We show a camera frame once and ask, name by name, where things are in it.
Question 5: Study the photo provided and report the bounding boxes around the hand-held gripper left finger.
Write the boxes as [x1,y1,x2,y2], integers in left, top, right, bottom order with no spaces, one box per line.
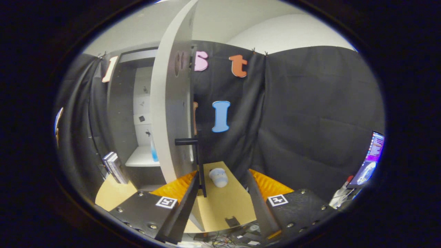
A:
[110,170,200,243]

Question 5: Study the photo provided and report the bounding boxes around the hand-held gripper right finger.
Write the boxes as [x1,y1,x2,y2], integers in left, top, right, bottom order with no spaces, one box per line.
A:
[246,169,336,241]

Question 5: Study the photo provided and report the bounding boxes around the white and blue tube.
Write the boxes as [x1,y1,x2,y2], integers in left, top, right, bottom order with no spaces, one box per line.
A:
[150,134,159,162]

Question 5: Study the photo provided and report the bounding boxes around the black door handle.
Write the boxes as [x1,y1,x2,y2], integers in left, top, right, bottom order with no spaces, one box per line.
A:
[175,131,207,198]

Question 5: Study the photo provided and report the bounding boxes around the white cabinet door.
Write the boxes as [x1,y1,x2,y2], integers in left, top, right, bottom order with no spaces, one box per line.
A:
[151,0,199,185]

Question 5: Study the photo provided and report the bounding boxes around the pale blue rounded object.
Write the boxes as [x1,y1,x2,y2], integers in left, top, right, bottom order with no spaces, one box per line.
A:
[209,168,229,188]

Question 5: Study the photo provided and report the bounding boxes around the white cabinet shelf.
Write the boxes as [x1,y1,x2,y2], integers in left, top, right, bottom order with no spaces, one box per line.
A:
[125,146,162,168]

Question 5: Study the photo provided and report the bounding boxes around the grey cabinet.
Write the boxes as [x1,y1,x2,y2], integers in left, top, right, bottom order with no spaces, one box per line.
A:
[106,46,166,192]

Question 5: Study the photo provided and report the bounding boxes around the black backdrop cloth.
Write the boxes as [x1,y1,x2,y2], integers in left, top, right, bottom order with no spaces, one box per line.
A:
[53,41,386,207]

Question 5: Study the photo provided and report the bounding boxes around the lit computer monitor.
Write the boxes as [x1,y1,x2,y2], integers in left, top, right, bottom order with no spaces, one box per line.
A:
[347,131,385,189]

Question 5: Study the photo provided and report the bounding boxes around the tangled floor cables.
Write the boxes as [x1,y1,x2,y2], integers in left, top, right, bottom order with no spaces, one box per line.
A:
[193,224,266,248]

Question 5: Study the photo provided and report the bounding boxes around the white device with cables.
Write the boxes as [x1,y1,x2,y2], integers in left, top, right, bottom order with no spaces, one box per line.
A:
[329,175,355,209]

